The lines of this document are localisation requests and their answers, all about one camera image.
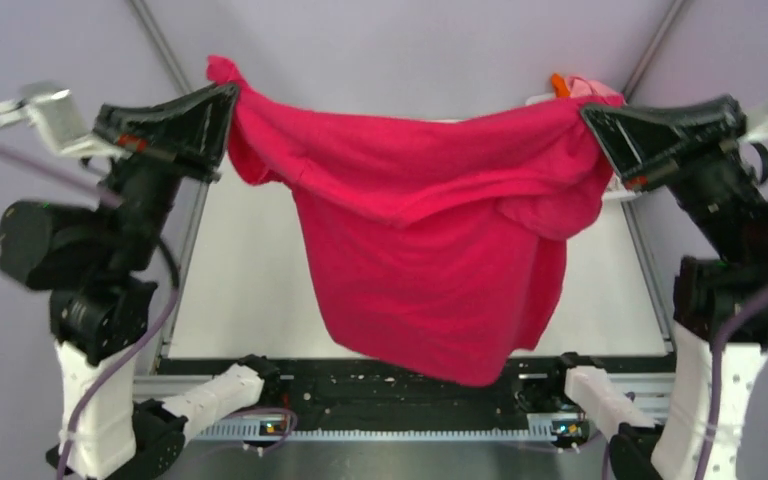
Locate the magenta t-shirt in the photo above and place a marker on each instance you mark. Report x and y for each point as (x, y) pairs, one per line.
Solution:
(437, 247)

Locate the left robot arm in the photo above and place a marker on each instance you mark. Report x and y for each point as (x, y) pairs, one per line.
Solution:
(88, 261)

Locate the orange t-shirt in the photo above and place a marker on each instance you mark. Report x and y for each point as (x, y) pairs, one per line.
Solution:
(559, 86)

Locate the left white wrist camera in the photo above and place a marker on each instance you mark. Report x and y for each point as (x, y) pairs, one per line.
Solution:
(49, 108)

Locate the white plastic basket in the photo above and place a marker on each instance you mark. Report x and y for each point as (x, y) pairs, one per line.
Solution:
(615, 191)

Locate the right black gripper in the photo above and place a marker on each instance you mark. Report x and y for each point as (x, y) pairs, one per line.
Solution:
(642, 140)

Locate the aluminium frame profile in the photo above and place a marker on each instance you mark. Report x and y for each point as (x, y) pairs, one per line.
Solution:
(652, 392)

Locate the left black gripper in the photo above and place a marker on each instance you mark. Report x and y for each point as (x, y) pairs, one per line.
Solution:
(186, 131)

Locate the light pink t-shirt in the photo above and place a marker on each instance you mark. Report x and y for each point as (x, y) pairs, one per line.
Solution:
(581, 87)

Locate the grey slotted cable duct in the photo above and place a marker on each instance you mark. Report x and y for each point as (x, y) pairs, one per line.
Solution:
(541, 428)

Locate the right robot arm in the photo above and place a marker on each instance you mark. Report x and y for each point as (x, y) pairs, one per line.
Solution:
(720, 332)

